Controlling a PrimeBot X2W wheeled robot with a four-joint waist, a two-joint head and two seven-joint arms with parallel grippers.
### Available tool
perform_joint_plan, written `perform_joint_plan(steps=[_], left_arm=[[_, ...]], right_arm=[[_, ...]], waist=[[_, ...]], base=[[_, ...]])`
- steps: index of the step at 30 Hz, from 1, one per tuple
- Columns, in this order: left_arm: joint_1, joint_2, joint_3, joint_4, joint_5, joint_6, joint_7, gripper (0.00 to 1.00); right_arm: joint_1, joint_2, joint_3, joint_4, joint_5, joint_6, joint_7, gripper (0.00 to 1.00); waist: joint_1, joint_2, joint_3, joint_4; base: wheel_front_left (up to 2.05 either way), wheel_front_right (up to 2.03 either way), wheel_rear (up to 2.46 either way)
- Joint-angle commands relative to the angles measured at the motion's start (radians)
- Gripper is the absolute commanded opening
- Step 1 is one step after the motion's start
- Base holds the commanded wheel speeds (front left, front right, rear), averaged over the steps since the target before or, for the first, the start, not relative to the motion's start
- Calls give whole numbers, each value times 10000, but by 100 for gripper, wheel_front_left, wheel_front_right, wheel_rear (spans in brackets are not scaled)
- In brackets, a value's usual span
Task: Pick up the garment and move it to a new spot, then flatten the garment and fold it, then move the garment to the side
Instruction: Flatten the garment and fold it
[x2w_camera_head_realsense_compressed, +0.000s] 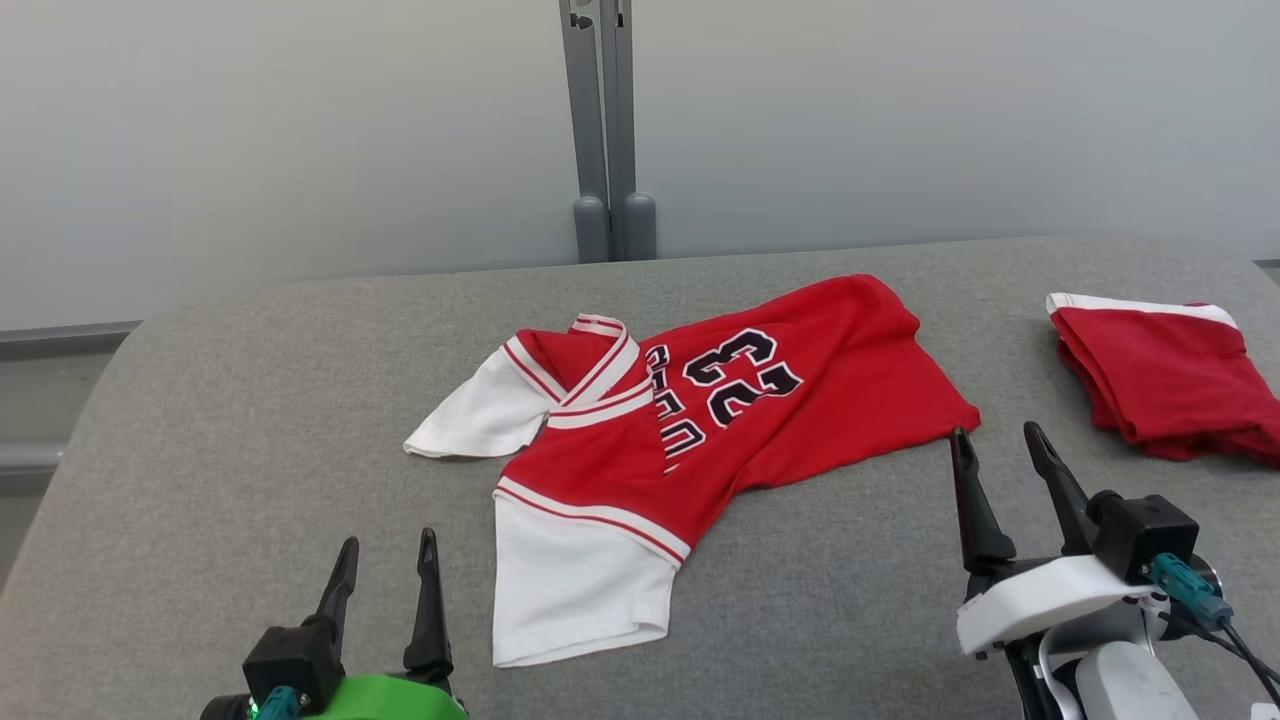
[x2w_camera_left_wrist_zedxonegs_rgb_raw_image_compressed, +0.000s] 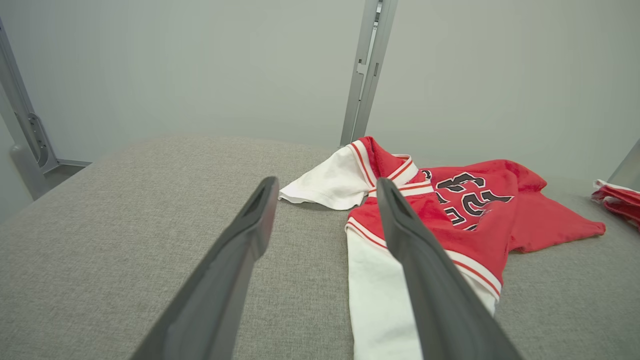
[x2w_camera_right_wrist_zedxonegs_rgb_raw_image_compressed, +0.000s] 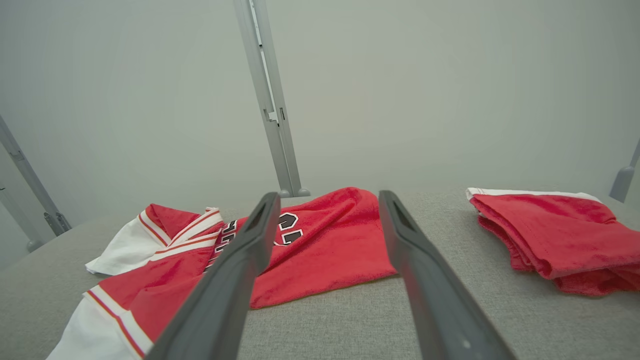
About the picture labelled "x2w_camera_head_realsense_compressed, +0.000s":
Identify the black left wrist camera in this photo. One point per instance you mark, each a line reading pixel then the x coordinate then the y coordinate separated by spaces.
pixel 295 660

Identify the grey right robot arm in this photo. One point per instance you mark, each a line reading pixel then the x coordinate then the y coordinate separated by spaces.
pixel 1120 685

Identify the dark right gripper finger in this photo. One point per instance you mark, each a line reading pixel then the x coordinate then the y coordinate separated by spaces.
pixel 985 540
pixel 1065 500

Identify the teal right camera connector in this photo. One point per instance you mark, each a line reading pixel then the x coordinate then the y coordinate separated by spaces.
pixel 1190 590

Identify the teal camera connector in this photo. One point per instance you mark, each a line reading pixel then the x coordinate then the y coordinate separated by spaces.
pixel 278 703
pixel 1190 590

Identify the grey partition post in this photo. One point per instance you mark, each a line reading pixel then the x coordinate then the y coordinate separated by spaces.
pixel 630 100
pixel 585 100

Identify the red white jersey shirt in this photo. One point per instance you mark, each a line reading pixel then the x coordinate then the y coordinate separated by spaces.
pixel 780 420

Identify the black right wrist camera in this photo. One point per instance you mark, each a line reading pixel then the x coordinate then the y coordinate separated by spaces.
pixel 1145 530

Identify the teal left camera connector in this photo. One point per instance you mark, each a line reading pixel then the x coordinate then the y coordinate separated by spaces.
pixel 278 703

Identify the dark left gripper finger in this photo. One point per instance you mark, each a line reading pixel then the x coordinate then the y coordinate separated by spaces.
pixel 430 630
pixel 340 600

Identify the red shorts with white stripe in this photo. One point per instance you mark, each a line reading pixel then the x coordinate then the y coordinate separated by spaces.
pixel 1160 380

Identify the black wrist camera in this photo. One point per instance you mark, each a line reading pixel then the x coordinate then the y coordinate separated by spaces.
pixel 295 660
pixel 1145 530

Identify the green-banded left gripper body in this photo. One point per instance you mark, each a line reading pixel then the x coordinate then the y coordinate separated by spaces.
pixel 390 700

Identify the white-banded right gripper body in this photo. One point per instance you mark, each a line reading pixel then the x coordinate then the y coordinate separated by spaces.
pixel 1040 600

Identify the grey wall baseboard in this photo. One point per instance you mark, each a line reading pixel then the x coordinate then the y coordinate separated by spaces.
pixel 60 340

